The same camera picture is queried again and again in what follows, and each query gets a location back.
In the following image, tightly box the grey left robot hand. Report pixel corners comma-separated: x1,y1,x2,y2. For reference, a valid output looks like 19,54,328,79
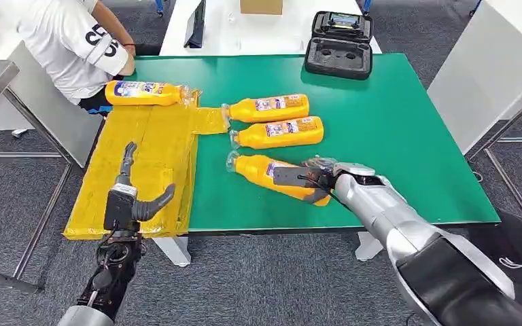
116,142,176,222

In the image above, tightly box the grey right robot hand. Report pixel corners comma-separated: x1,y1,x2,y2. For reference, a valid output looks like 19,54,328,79
301,156,338,206

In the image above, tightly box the orange drink bottle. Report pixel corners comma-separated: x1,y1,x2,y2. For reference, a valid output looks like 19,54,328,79
226,151,332,208
221,93,311,124
229,115,325,150
104,79,194,107

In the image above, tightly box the white table foot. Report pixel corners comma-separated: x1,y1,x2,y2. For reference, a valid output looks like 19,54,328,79
152,236,192,268
355,232,385,262

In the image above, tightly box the yellow plastic sheet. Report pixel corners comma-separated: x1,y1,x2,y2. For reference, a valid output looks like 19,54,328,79
63,88,230,242

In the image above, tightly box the green table mat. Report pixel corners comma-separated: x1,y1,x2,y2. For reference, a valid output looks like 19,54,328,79
123,53,502,234

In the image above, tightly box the open black foam case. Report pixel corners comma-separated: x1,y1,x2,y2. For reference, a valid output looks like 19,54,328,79
304,10,375,81

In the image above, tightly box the brown cardboard box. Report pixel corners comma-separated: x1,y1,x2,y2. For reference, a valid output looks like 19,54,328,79
239,0,284,15

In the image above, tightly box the black flat device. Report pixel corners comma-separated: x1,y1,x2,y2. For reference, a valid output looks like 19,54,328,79
183,0,207,49

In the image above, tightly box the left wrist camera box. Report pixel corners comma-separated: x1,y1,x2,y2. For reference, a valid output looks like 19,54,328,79
103,183,138,232

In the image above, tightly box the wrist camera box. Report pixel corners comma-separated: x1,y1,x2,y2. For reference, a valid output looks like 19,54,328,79
103,183,138,232
272,165,323,187

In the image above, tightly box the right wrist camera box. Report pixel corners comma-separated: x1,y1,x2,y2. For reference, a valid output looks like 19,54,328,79
272,165,323,187

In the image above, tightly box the white table with metal frame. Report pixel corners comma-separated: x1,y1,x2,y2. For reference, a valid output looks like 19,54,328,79
0,4,104,293
426,0,522,226

